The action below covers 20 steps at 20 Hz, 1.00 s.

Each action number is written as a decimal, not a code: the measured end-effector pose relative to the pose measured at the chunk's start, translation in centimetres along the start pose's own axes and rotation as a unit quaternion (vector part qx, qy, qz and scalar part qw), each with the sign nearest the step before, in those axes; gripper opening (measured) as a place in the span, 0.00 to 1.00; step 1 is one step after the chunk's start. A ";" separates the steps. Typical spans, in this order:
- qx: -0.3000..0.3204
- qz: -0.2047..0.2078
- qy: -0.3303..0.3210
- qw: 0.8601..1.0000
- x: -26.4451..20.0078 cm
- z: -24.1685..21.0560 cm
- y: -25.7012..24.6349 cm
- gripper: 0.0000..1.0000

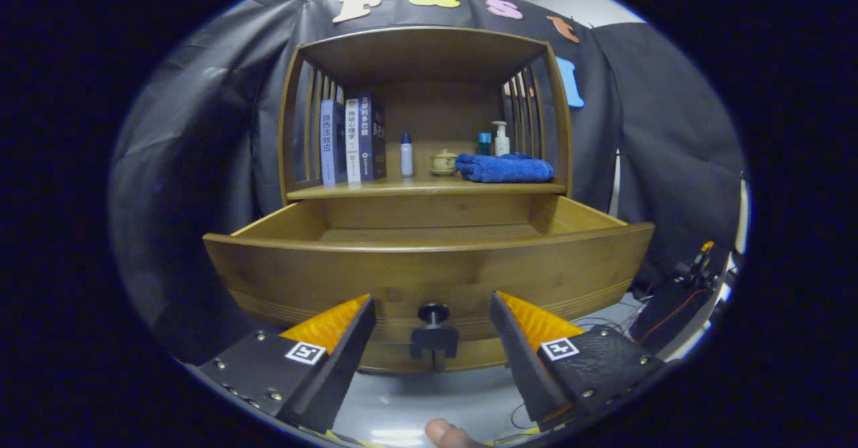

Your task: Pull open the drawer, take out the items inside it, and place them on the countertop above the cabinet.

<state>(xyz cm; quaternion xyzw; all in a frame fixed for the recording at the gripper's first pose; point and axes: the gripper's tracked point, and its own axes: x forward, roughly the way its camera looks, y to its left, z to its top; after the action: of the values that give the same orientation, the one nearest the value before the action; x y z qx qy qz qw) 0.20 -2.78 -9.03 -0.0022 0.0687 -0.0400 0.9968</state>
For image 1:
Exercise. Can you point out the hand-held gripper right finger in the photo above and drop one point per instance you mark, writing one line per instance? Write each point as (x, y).
(523, 361)

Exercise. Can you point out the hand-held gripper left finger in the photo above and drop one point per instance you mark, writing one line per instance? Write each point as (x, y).
(335, 367)

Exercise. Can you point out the wooden drawer with black knob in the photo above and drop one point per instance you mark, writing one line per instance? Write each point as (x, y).
(335, 273)

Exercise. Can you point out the wooden cabinet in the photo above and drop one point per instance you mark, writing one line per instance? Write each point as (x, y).
(422, 56)

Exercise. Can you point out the black device with orange tip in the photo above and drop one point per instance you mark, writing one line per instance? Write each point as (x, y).
(670, 307)

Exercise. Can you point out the folded blue towel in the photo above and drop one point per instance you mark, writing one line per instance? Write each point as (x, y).
(503, 168)

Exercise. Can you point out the beige ceramic saucer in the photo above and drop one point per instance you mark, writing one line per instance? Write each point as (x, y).
(439, 172)

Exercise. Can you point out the lidded beige tea cup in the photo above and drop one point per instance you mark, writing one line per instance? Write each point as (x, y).
(444, 160)

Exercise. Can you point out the white pump bottle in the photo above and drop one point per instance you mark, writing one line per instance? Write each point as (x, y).
(501, 143)

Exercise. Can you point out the white bottle with blue cap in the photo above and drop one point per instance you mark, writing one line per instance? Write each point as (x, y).
(407, 159)

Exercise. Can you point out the teal bottle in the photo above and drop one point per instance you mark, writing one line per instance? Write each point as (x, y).
(484, 143)

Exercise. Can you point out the grey blue book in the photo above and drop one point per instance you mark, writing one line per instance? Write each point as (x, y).
(327, 143)

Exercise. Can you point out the white spine book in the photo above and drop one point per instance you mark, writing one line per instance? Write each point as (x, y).
(352, 141)

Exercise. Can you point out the dark navy book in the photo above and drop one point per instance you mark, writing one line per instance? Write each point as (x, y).
(370, 136)

